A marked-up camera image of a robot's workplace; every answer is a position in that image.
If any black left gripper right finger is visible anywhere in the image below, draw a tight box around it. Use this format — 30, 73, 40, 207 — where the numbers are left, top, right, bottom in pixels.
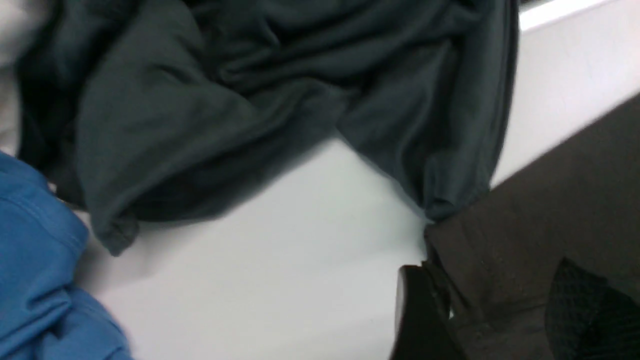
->
544, 258, 640, 360

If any gray long-sleeved shirt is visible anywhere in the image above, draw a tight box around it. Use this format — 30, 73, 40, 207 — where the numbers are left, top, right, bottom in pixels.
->
425, 95, 640, 360

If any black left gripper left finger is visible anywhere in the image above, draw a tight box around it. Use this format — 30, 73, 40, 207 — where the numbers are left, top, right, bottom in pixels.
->
390, 265, 466, 360

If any white crumpled garment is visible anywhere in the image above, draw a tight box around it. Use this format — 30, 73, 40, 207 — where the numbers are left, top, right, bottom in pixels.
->
0, 0, 51, 157

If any dark teal crumpled shirt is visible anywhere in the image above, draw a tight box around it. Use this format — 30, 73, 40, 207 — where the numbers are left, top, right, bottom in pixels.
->
17, 0, 520, 256

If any blue t-shirt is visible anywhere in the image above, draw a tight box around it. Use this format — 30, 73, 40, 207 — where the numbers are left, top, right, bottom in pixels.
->
0, 153, 131, 360

